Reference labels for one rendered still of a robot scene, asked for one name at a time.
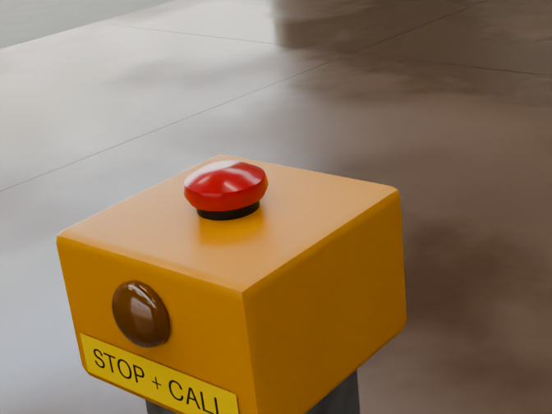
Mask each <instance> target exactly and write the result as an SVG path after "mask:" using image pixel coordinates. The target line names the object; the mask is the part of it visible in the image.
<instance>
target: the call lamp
mask: <svg viewBox="0 0 552 414"><path fill-rule="evenodd" d="M111 305H112V313H113V318H114V321H115V324H116V325H117V327H118V329H119V330H120V332H121V333H122V334H123V335H124V337H125V338H126V339H127V340H129V341H130V342H132V343H133V344H135V345H136V346H138V347H143V348H156V347H158V346H160V345H161V344H163V343H164V342H165V340H166V339H167V337H168V333H169V330H170V322H169V317H168V312H167V310H166V308H165V306H164V303H163V302H162V300H161V299H160V297H159V295H158V294H157V293H156V292H155V291H154V290H153V289H152V288H151V287H150V286H148V285H147V284H145V283H142V282H140V281H136V280H130V281H126V282H123V283H122V284H120V285H119V286H118V287H117V288H116V290H115V292H114V294H113V298H112V302H111Z"/></svg>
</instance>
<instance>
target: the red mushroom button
mask: <svg viewBox="0 0 552 414"><path fill-rule="evenodd" d="M268 185H269V182H268V179H267V177H266V174H265V171H264V170H263V169H262V168H260V167H258V166H255V165H252V164H249V163H244V162H241V161H221V162H217V163H211V164H208V165H206V166H204V167H203V168H201V169H199V170H197V171H195V172H194V173H192V174H191V175H189V176H188V177H187V178H186V180H185V181H184V192H183V194H184V196H185V198H186V199H187V200H188V202H189V203H190V204H191V205H192V206H193V207H195V208H197V209H202V210H206V211H227V210H233V209H240V208H244V207H247V206H248V205H252V204H254V203H255V202H257V201H259V200H260V199H261V198H262V197H263V196H264V195H265V192H266V190H267V187H268Z"/></svg>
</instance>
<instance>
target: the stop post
mask: <svg viewBox="0 0 552 414"><path fill-rule="evenodd" d="M221 161H241V162H244V163H249V164H252V165H255V166H258V167H260V168H262V169H263V170H264V172H265V174H266V177H267V179H268V182H269V185H268V187H267V190H266V192H265V194H264V196H263V197H262V198H261V199H260V200H259V201H257V202H255V203H254V204H252V205H248V206H247V207H244V208H240V209H233V210H227V211H206V210H202V209H197V208H195V207H193V206H192V205H191V204H190V203H189V202H188V200H187V199H186V198H185V196H184V194H183V192H184V181H185V180H186V178H187V177H188V176H189V175H191V174H192V173H194V172H195V171H197V170H199V169H201V168H203V167H204V166H206V165H208V164H211V163H217V162H221ZM56 245H57V252H58V256H59V260H60V264H61V268H62V275H63V279H64V283H65V287H66V291H67V298H68V302H69V307H70V310H71V317H72V321H73V325H74V330H75V333H76V341H77V344H78V348H79V353H80V359H81V364H82V366H83V367H84V369H85V371H86V372H87V373H88V374H89V375H90V376H93V377H95V378H96V379H99V380H102V381H104V382H106V383H108V384H111V385H113V386H115V387H118V388H120V389H123V390H125V391H127V392H128V393H132V394H134V395H136V396H138V397H140V398H143V399H144V400H145V404H146V408H147V413H148V414H361V413H360V402H359V391H358V380H357V369H358V368H359V367H360V366H361V365H362V364H364V363H365V362H366V361H367V360H368V359H370V358H371V357H372V356H373V355H374V354H376V353H377V352H378V351H379V350H380V349H381V348H382V347H383V346H384V345H385V344H387V343H388V342H389V341H390V340H391V339H393V338H394V337H395V336H396V335H397V334H399V333H400V332H401V331H402V330H403V328H404V326H405V324H406V320H407V309H406V293H405V277H404V261H403V230H402V214H401V198H400V194H399V192H398V189H396V188H395V187H393V186H387V185H383V184H378V183H373V182H366V181H361V180H357V179H352V178H347V177H340V176H335V175H330V174H326V173H322V172H313V171H309V170H305V169H299V168H292V167H288V166H283V165H278V164H274V163H266V162H261V161H257V160H253V159H244V158H240V157H235V156H231V155H226V154H219V155H216V156H214V157H212V158H210V159H207V160H205V161H204V162H202V163H199V164H197V165H196V166H194V167H192V168H189V169H187V170H185V171H183V172H180V173H178V174H177V175H175V176H173V177H170V178H169V179H167V180H165V181H163V182H160V183H159V184H157V185H155V186H152V187H150V188H148V189H146V190H144V191H142V192H140V193H138V194H136V195H134V196H132V197H130V198H128V199H126V200H124V201H122V202H120V203H117V204H115V205H113V206H111V207H109V208H107V209H105V210H103V211H101V212H99V213H97V214H95V215H93V216H91V217H89V218H87V219H84V220H82V221H80V222H79V223H76V224H74V225H72V226H70V227H69V228H66V229H64V230H62V231H61V232H60V233H59V234H58V235H57V240H56ZM130 280H136V281H140V282H142V283H145V284H147V285H148V286H150V287H151V288H152V289H153V290H154V291H155V292H156V293H157V294H158V295H159V297H160V299H161V300H162V302H163V303H164V306H165V308H166V310H167V312H168V317H169V322H170V330H169V333H168V337H167V339H166V340H165V342H164V343H163V344H161V345H160V346H158V347H156V348H143V347H138V346H136V345H135V344H133V343H132V342H130V341H129V340H127V339H126V338H125V337H124V335H123V334H122V333H121V332H120V330H119V329H118V327H117V325H116V324H115V321H114V318H113V313H112V305H111V302H112V298H113V294H114V292H115V290H116V288H117V287H118V286H119V285H120V284H122V283H123V282H126V281H130Z"/></svg>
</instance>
